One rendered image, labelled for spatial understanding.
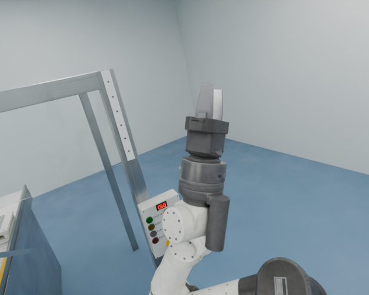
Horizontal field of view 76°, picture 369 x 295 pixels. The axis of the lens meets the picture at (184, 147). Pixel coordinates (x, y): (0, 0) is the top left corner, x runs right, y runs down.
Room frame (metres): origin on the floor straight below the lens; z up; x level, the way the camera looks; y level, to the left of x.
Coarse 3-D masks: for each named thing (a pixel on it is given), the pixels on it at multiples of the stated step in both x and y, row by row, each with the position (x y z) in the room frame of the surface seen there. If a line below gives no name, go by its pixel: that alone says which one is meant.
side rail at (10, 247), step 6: (18, 210) 1.44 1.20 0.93; (18, 216) 1.38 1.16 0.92; (18, 222) 1.32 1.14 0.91; (12, 228) 1.23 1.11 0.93; (12, 234) 1.17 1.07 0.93; (12, 240) 1.13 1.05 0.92; (12, 246) 1.09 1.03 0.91; (6, 264) 0.94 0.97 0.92; (6, 270) 0.91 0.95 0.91; (0, 288) 0.79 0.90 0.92; (0, 294) 0.77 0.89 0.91
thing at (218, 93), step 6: (216, 90) 0.47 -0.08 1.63; (222, 90) 0.47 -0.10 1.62; (216, 96) 0.47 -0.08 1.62; (222, 96) 0.47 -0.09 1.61; (216, 102) 0.47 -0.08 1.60; (222, 102) 0.46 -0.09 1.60; (216, 108) 0.46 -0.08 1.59; (222, 108) 0.46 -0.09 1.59; (216, 114) 0.46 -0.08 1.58; (222, 114) 0.46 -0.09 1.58
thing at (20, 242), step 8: (24, 208) 1.55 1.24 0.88; (24, 216) 1.47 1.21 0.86; (24, 224) 1.40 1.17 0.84; (24, 232) 1.33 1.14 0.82; (16, 240) 1.17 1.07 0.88; (24, 240) 1.27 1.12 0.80; (16, 248) 1.12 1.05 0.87; (24, 248) 1.21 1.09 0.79; (16, 256) 1.07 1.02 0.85; (16, 264) 1.03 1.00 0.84; (8, 272) 0.92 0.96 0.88; (16, 272) 0.98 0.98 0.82; (8, 280) 0.88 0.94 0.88; (16, 280) 0.94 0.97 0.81; (8, 288) 0.84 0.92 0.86; (16, 288) 0.90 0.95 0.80
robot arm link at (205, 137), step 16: (192, 128) 0.39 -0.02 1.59; (208, 128) 0.38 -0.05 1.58; (224, 128) 0.43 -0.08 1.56; (192, 144) 0.40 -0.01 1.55; (208, 144) 0.38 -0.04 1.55; (192, 160) 0.40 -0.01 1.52; (208, 160) 0.39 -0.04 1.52; (192, 176) 0.38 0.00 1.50; (208, 176) 0.37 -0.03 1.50; (224, 176) 0.39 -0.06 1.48
